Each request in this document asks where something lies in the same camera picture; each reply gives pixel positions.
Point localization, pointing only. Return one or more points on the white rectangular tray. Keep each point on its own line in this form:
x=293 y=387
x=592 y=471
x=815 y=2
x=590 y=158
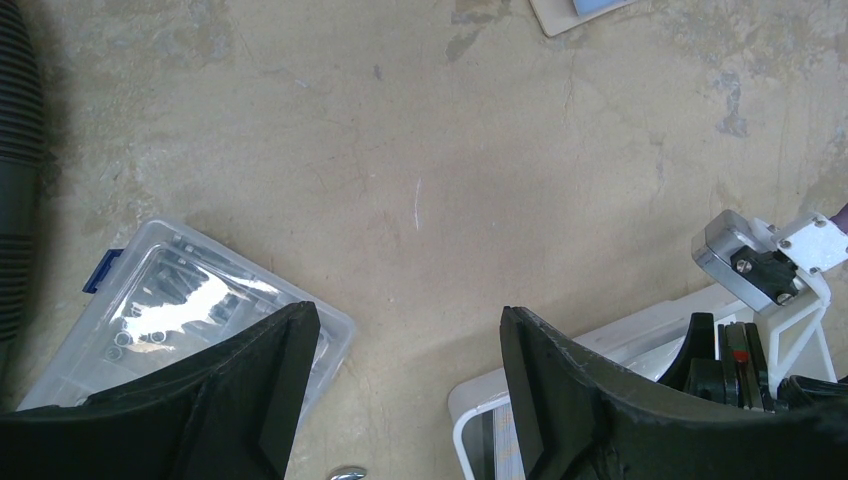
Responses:
x=646 y=343

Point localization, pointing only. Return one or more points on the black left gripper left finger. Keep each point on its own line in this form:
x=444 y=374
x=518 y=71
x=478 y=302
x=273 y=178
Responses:
x=230 y=411

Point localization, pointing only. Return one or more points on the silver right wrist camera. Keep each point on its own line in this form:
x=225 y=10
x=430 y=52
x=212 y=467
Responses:
x=767 y=267

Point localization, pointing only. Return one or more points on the grey credit card stack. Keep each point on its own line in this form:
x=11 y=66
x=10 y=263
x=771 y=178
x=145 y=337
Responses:
x=508 y=464

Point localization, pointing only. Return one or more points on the clear plastic bag of screws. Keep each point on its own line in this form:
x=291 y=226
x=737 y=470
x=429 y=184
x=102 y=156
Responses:
x=170 y=293

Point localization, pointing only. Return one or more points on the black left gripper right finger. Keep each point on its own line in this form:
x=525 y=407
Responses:
x=579 y=415

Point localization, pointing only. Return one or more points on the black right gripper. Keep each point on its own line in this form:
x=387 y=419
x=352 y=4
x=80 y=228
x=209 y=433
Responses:
x=726 y=364

